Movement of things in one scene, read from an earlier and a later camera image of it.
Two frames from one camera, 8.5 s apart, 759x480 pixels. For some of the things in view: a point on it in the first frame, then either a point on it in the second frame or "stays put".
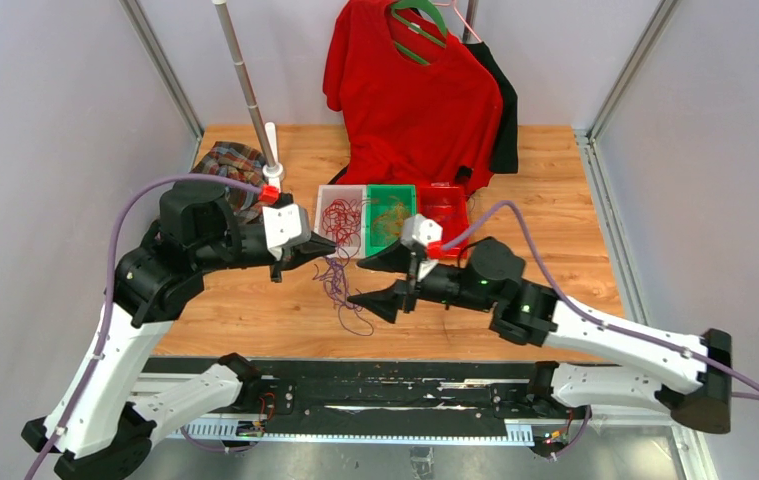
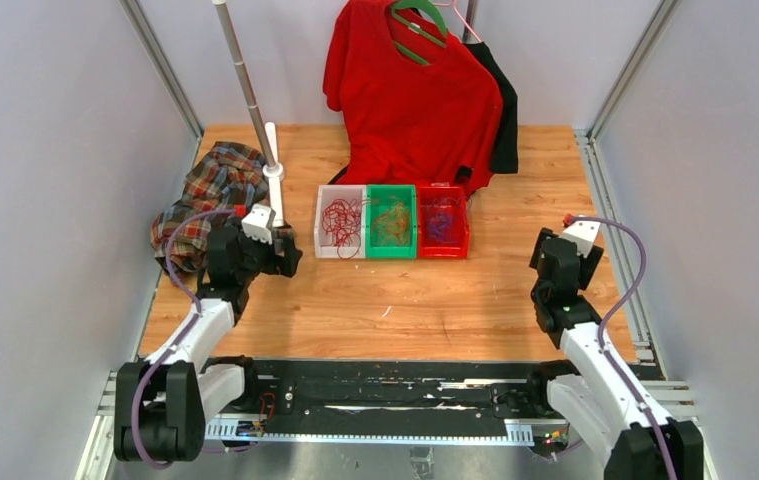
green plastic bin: [388, 206] stays put
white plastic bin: [341, 218] stays put
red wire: [341, 222] stays put
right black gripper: [385, 302] → [588, 266]
